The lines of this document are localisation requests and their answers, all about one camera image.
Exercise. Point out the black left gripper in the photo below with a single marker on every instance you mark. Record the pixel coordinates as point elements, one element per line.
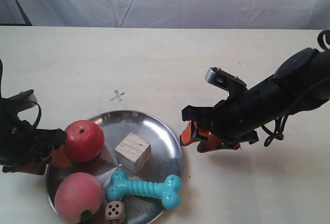
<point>26,149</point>

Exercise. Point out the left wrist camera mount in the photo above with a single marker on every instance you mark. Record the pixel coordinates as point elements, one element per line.
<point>26,100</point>

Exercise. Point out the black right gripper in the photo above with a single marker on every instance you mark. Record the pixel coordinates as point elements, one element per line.
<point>231,121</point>

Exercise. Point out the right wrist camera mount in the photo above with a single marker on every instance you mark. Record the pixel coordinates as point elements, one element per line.
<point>225,81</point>

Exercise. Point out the red toy apple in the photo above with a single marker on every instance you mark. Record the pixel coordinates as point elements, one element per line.
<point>84,141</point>

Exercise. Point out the round silver metal plate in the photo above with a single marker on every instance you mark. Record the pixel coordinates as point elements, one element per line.
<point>166,159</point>

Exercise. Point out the light wooden cube block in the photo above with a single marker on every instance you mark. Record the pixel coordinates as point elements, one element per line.
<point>133,152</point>

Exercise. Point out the small wooden die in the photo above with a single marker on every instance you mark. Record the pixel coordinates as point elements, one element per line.
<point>115,212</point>

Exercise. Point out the teal rubber bone toy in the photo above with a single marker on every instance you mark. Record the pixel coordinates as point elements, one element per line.
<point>167,191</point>

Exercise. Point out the pink toy peach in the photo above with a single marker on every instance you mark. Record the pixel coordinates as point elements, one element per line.
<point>78,197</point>

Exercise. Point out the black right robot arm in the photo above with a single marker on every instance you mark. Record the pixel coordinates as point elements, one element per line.
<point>301,83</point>

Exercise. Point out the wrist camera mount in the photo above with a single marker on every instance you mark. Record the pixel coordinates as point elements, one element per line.
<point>26,100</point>
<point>225,81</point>

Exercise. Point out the white wrinkled backdrop cloth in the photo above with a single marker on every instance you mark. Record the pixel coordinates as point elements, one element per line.
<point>243,14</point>

